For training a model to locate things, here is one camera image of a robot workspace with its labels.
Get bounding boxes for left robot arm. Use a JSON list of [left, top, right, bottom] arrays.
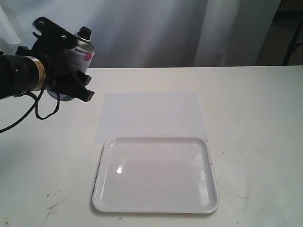
[[0, 17, 94, 102]]

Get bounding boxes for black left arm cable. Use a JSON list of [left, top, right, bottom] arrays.
[[0, 54, 64, 134]]

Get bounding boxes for spray paint can coloured dots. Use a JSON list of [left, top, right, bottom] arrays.
[[47, 26, 95, 101]]

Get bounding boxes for white paper sheet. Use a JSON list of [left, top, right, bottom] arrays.
[[95, 92, 208, 144]]

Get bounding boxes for white plastic tray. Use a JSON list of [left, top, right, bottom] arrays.
[[92, 137, 220, 214]]

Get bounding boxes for white backdrop curtain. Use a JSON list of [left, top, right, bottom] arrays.
[[0, 0, 280, 68]]

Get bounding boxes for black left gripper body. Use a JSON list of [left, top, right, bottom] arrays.
[[30, 35, 91, 97]]

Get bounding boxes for black stand pole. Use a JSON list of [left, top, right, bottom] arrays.
[[283, 0, 303, 66]]

